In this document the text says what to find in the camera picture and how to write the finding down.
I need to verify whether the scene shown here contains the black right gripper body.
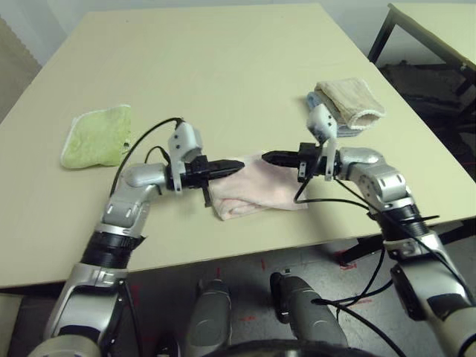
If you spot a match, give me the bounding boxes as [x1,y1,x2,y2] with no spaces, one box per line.
[297,141,338,184]

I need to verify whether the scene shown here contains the beige folded towel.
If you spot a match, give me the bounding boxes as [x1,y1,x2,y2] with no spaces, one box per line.
[315,77,386,131]

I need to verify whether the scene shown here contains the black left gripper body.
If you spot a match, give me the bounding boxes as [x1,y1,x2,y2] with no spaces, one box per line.
[169,155,213,208]

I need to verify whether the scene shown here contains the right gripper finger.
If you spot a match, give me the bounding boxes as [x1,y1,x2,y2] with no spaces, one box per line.
[264,158,300,168]
[261,149,300,161]

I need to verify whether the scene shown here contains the light green towel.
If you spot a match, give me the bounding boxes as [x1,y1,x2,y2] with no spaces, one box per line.
[59,105,133,170]

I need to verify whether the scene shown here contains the pink towel with embroidery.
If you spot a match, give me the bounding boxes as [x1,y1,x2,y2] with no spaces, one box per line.
[208,150,309,222]

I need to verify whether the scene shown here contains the black table foot beam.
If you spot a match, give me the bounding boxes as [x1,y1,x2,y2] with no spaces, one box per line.
[341,219,476,266]

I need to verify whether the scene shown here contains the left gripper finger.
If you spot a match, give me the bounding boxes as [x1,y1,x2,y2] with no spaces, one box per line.
[207,158,245,173]
[208,169,239,182]

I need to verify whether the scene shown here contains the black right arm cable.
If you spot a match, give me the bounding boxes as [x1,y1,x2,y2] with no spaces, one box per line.
[293,173,476,357]

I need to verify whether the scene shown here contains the grey robot left leg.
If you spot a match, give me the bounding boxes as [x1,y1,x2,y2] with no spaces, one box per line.
[184,277,234,357]

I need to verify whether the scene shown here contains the beige side table black legs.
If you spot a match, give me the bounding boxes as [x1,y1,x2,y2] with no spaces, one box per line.
[367,2,476,112]

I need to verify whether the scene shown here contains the dark robot torso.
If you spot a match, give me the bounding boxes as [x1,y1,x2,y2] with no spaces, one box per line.
[219,338,358,357]

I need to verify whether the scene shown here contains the light blue folded towel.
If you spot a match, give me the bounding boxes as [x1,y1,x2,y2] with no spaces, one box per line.
[305,91,358,138]

